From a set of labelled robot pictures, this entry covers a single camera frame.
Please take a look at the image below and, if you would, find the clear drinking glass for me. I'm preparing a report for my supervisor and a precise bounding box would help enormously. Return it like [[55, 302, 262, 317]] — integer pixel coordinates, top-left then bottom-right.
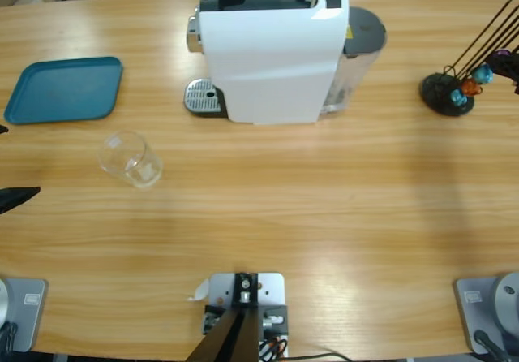
[[96, 130, 164, 191]]

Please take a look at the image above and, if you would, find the light blue coffee capsule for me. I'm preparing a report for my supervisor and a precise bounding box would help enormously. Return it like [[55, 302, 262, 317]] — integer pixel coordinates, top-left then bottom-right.
[[472, 63, 495, 85]]

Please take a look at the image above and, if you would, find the orange coffee capsule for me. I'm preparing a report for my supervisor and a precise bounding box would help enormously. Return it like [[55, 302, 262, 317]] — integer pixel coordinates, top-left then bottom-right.
[[461, 77, 483, 97]]

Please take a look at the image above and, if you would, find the white capsule coffee machine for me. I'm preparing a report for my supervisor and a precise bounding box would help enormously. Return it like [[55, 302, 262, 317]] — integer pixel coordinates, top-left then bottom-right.
[[186, 0, 350, 127]]

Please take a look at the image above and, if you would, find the teal plastic tray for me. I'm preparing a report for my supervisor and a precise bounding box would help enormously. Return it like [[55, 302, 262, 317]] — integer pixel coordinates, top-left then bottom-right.
[[2, 56, 124, 126]]

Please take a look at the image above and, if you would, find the black capsule holder with rods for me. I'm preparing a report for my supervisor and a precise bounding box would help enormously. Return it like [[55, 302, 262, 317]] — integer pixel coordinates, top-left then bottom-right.
[[419, 0, 519, 118]]

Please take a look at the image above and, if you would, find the clear water tank dark lid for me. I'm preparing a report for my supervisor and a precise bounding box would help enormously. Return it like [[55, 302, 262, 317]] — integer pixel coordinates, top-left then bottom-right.
[[324, 6, 387, 115]]

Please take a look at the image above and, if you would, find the metal drip tray grate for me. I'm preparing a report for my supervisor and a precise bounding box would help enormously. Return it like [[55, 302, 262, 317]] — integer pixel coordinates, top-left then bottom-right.
[[184, 77, 228, 119]]

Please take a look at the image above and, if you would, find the white paper tag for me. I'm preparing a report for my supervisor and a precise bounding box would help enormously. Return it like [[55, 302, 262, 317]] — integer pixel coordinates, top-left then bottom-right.
[[187, 279, 211, 302]]

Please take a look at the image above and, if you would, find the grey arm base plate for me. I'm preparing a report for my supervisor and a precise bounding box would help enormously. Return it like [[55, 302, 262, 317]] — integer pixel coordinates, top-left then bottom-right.
[[453, 276, 519, 355], [0, 277, 49, 354]]

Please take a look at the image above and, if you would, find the black cable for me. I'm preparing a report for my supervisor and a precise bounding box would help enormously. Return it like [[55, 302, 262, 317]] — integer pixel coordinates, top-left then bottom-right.
[[473, 329, 510, 362], [0, 321, 19, 355], [285, 351, 358, 362]]

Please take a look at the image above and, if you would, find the dark camera post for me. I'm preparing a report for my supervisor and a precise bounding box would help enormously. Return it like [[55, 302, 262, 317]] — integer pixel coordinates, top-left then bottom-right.
[[186, 272, 260, 362]]

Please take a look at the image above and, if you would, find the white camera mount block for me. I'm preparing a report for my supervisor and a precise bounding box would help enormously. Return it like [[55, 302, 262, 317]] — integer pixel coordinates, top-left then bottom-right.
[[202, 271, 290, 359]]

